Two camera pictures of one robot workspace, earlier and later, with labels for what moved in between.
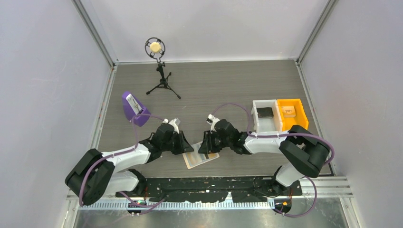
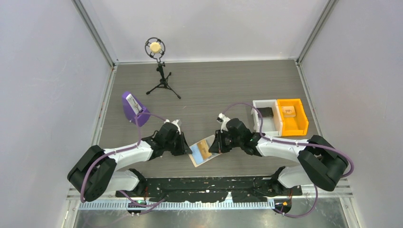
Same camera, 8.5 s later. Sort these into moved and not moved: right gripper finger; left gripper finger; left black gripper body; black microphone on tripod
Moved: right gripper finger
Not moved: black microphone on tripod; left black gripper body; left gripper finger
